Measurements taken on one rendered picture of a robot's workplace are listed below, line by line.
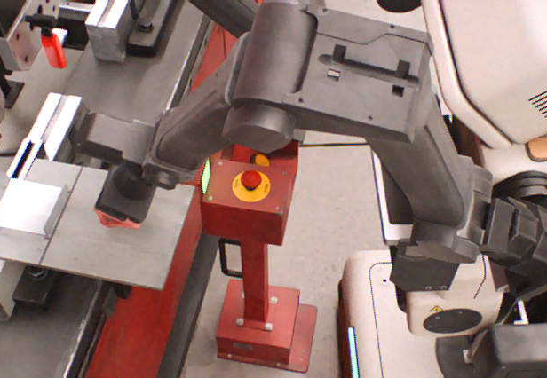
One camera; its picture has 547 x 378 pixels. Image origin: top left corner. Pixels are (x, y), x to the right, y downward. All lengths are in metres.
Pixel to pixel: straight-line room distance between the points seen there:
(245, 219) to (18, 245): 0.46
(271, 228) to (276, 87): 0.94
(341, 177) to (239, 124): 1.89
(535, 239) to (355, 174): 1.56
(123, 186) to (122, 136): 0.11
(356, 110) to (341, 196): 1.86
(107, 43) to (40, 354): 0.61
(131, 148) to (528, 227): 0.47
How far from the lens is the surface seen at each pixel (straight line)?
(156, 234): 1.13
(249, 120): 0.52
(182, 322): 2.11
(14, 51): 1.08
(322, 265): 2.23
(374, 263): 1.93
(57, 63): 1.14
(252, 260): 1.72
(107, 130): 0.93
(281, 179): 1.44
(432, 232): 0.81
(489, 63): 0.88
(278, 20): 0.53
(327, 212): 2.33
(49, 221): 1.16
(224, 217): 1.44
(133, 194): 1.02
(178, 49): 1.54
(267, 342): 1.99
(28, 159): 1.25
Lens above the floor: 1.96
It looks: 56 degrees down
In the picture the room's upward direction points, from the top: straight up
